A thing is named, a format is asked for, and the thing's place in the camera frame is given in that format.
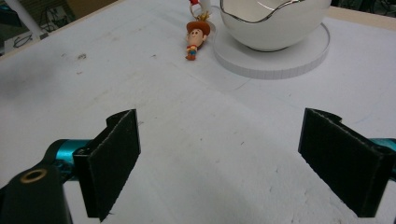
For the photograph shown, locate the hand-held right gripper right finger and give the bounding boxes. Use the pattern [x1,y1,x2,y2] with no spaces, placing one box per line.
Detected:
[298,107,396,218]

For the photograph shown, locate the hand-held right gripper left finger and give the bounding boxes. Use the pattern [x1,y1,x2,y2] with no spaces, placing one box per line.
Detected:
[50,108,141,222]

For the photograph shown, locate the white stand with pole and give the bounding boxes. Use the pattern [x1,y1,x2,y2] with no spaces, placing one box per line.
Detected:
[199,0,331,80]

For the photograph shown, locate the cowboy figure keychain red strap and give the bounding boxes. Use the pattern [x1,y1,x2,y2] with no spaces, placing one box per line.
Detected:
[185,0,212,62]

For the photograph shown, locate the white metal pole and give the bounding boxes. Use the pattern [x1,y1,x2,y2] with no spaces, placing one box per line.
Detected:
[4,0,43,40]

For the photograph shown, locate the white foam board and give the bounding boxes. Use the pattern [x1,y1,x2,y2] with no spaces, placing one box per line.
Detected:
[0,0,396,224]

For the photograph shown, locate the white eggshell-shaped bowl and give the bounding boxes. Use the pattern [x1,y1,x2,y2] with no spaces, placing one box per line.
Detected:
[219,0,332,52]

